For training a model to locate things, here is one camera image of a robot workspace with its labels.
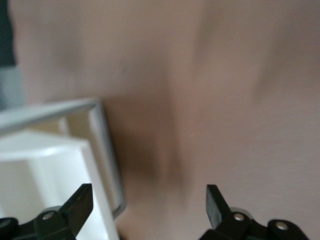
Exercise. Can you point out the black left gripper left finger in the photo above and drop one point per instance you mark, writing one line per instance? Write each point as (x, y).
(77, 210)

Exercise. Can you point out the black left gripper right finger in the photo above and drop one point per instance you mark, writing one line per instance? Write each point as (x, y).
(216, 212)

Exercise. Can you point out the white plastic drawer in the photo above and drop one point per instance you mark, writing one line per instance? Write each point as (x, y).
(50, 162)

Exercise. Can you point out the white drawer cabinet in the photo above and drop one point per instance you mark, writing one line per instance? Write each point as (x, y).
(102, 120)

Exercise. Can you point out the brown table cover sheet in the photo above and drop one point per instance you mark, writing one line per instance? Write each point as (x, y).
(212, 100)

